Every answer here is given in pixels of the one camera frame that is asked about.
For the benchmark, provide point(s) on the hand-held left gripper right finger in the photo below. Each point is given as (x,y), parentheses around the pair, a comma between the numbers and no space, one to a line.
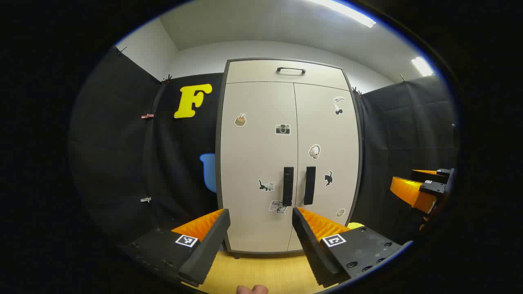
(312,249)

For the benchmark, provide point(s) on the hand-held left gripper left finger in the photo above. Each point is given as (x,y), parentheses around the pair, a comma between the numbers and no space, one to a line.
(208,245)

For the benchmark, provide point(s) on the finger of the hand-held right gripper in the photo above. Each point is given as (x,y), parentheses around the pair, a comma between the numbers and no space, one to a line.
(408,192)
(433,176)

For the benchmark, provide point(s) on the white cabinet door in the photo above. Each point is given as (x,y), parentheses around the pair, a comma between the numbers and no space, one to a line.
(253,163)
(331,139)

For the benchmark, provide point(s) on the white double-door shoe cabinet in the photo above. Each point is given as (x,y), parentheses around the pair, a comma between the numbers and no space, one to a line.
(253,71)

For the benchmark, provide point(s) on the black backdrop cloth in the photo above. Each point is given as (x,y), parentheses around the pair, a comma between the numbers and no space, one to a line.
(392,134)
(122,143)

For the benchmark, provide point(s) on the short ceiling light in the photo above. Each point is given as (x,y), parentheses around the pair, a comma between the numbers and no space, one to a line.
(422,66)

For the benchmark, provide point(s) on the long ceiling light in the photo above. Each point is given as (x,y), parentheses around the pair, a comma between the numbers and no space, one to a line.
(347,12)

